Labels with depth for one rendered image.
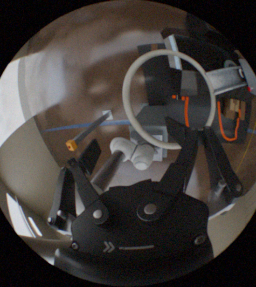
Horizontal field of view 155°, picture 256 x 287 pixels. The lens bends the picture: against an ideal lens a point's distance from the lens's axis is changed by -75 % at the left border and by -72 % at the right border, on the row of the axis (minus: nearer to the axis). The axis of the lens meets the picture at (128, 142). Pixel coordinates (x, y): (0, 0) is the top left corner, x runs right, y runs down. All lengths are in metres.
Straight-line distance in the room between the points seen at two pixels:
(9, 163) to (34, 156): 1.93
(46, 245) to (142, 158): 0.81
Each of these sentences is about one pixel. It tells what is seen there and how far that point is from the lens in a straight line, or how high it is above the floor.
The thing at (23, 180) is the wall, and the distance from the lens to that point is 6.46.
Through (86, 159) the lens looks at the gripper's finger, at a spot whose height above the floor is 1.62.
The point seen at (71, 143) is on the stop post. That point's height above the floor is 1.07.
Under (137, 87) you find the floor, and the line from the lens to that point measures 1.76.
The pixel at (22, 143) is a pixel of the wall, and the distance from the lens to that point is 6.10.
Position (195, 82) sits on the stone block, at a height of 0.78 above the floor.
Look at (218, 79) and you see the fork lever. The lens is 0.66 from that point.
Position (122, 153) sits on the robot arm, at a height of 1.16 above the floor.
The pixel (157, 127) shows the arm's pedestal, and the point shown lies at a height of 0.80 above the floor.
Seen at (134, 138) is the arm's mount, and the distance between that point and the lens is 1.03.
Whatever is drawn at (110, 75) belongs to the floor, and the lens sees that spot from 1.93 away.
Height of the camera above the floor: 1.69
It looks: 49 degrees down
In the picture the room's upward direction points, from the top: 150 degrees counter-clockwise
